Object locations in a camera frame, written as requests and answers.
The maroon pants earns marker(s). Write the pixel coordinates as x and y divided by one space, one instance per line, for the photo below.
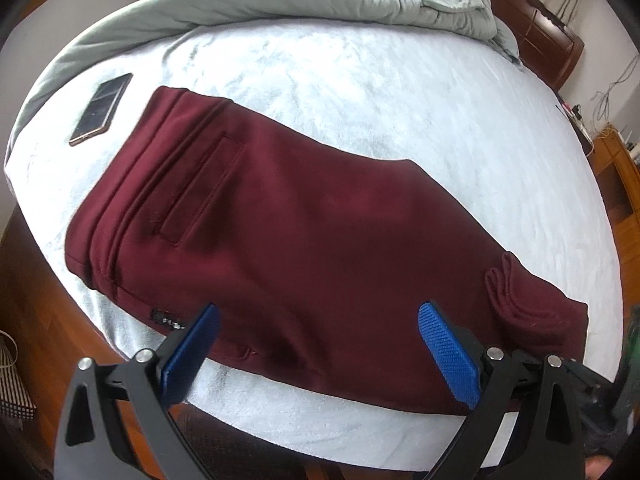
318 260

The striped paper bag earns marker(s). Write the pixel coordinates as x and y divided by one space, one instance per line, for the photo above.
15 400

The smartphone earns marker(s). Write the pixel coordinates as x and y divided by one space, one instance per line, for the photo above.
99 112

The white fleece bed sheet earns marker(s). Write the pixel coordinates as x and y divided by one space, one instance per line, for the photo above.
488 131

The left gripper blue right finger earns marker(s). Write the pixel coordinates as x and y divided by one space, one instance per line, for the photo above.
461 373

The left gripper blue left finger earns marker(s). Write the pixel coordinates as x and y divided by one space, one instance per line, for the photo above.
183 353

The wooden desk cabinet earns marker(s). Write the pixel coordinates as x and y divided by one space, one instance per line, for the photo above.
618 179

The grey-green quilt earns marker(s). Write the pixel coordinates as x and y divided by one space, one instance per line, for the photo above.
367 76

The dark wooden headboard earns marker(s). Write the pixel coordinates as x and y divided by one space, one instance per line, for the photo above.
548 47

